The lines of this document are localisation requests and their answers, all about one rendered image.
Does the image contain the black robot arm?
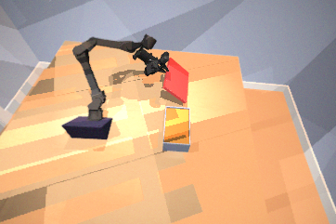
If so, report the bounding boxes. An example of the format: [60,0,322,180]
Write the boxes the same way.
[72,34,158,121]

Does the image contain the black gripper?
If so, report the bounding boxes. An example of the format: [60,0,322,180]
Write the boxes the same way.
[143,51,170,76]

